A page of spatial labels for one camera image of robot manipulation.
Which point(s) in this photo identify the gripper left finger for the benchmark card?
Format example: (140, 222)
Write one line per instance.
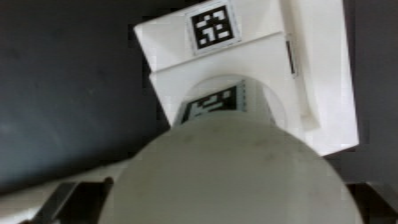
(74, 203)

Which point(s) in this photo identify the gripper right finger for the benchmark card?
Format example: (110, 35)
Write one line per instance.
(375, 199)

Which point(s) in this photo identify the white lamp bulb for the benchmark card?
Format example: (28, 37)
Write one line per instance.
(227, 172)

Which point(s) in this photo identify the white lamp base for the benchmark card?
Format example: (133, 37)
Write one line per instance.
(264, 39)

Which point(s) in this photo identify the white frame wall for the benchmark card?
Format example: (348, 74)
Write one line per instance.
(19, 203)

